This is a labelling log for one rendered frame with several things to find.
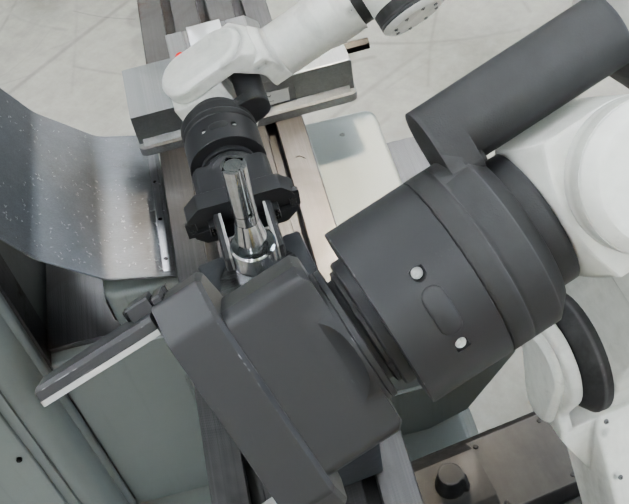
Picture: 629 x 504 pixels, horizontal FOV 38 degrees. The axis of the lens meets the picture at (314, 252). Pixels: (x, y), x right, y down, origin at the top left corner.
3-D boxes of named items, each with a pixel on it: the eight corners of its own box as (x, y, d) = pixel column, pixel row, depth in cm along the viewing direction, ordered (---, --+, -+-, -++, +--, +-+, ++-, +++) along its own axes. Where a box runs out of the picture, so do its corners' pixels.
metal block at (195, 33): (226, 50, 141) (219, 18, 137) (234, 73, 138) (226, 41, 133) (194, 59, 141) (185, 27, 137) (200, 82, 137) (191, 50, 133)
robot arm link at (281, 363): (297, 481, 46) (494, 354, 46) (314, 574, 37) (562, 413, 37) (157, 278, 44) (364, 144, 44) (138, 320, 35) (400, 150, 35)
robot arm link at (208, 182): (176, 203, 93) (159, 127, 100) (196, 260, 100) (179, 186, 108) (294, 170, 94) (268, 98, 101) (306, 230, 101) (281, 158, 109)
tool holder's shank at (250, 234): (274, 243, 90) (257, 166, 82) (247, 260, 89) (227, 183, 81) (256, 225, 92) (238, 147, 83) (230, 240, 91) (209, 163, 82)
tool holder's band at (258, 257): (285, 250, 91) (284, 244, 90) (246, 274, 89) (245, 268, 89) (260, 223, 93) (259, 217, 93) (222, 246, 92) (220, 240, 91)
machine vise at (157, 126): (334, 44, 151) (327, -12, 143) (359, 99, 142) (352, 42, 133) (130, 98, 149) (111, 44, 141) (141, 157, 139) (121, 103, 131)
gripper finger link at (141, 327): (55, 390, 41) (170, 315, 41) (40, 412, 38) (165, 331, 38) (34, 361, 41) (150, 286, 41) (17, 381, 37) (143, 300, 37)
